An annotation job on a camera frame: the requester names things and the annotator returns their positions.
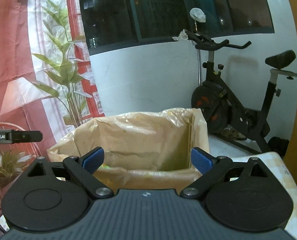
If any black exercise bike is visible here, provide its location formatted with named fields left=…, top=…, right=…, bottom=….
left=185, top=30, right=297, bottom=158

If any checkered tablecloth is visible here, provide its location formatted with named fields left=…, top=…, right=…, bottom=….
left=233, top=152, right=297, bottom=239

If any crumpled white cloth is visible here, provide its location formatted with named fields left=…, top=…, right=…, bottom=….
left=172, top=29, right=189, bottom=41

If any metal pole with white cap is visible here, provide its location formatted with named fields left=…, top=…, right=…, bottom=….
left=189, top=7, right=207, bottom=87

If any cardboard panda box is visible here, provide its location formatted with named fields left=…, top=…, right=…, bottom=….
left=93, top=165, right=202, bottom=192

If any dark glass window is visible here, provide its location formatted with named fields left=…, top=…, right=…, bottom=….
left=79, top=0, right=274, bottom=55

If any red floral curtain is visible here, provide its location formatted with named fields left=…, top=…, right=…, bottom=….
left=0, top=0, right=106, bottom=230

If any beige plastic bag liner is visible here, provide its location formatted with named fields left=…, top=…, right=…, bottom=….
left=47, top=107, right=210, bottom=181

